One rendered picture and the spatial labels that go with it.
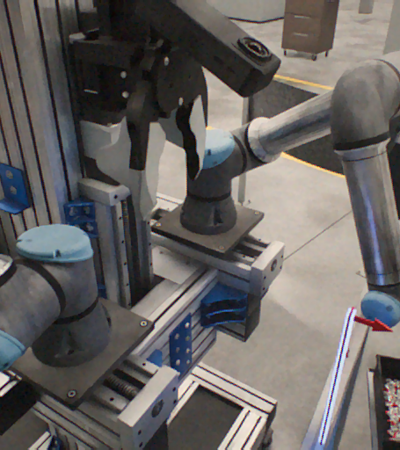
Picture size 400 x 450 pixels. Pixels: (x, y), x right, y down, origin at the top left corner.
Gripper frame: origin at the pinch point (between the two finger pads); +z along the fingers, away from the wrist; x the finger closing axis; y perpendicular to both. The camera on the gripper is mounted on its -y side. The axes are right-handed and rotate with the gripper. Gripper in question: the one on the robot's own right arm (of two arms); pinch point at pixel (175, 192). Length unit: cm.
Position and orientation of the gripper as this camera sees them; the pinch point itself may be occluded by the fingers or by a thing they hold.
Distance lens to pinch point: 45.5
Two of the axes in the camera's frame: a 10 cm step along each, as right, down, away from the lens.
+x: -4.9, 4.7, -7.4
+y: -8.7, -2.6, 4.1
